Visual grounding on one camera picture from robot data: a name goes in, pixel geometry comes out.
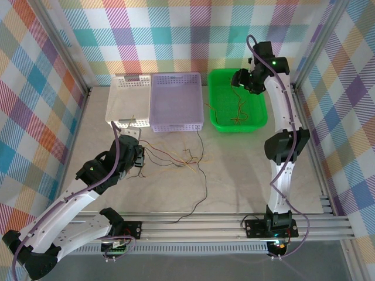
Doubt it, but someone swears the green plastic basket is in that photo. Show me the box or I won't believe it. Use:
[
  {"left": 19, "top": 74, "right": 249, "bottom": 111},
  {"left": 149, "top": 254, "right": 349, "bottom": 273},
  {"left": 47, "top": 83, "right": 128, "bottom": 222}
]
[{"left": 207, "top": 68, "right": 269, "bottom": 134}]

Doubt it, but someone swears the lilac perforated plastic basket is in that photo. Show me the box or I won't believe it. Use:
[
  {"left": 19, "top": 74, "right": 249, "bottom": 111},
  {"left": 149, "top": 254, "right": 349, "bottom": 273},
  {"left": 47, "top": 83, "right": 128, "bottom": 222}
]
[{"left": 148, "top": 72, "right": 205, "bottom": 134}]

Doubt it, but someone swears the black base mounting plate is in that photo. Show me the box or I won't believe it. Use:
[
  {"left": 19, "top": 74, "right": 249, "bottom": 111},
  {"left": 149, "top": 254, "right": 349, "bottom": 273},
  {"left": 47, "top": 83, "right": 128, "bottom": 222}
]
[
  {"left": 244, "top": 219, "right": 299, "bottom": 238},
  {"left": 121, "top": 221, "right": 144, "bottom": 240}
]

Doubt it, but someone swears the white perforated plastic basket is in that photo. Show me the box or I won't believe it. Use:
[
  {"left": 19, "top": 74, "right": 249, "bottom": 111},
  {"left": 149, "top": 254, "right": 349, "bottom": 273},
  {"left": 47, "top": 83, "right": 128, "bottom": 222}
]
[{"left": 104, "top": 74, "right": 153, "bottom": 131}]

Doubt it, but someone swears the aluminium frame leg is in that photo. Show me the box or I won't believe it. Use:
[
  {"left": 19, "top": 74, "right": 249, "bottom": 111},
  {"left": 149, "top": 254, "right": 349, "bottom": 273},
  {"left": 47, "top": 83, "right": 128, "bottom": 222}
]
[{"left": 341, "top": 240, "right": 362, "bottom": 281}]

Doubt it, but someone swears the aluminium frame post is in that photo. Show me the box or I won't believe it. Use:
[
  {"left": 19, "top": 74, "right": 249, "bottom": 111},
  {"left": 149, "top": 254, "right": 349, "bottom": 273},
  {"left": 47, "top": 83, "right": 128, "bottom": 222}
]
[
  {"left": 30, "top": 0, "right": 91, "bottom": 94},
  {"left": 292, "top": 0, "right": 352, "bottom": 91}
]

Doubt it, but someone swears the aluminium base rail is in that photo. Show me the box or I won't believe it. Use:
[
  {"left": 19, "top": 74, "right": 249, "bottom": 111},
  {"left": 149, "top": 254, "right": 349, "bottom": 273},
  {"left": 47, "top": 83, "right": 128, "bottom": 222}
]
[{"left": 37, "top": 213, "right": 354, "bottom": 244}]

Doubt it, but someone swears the small control circuit board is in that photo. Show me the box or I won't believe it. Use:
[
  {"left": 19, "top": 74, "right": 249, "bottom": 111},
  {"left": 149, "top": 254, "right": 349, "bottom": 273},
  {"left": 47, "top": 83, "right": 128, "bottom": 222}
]
[
  {"left": 101, "top": 239, "right": 131, "bottom": 255},
  {"left": 268, "top": 239, "right": 289, "bottom": 253}
]

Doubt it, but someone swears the grey slotted cable duct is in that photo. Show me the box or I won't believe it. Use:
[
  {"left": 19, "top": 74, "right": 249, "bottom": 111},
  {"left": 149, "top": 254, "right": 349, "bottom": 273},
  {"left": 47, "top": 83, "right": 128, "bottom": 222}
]
[{"left": 46, "top": 244, "right": 270, "bottom": 256}]

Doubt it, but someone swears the aluminium side rail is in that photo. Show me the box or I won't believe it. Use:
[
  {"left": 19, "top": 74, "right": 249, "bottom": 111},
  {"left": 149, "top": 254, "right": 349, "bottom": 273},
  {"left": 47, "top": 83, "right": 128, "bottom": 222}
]
[
  {"left": 51, "top": 87, "right": 93, "bottom": 219},
  {"left": 291, "top": 84, "right": 333, "bottom": 207}
]

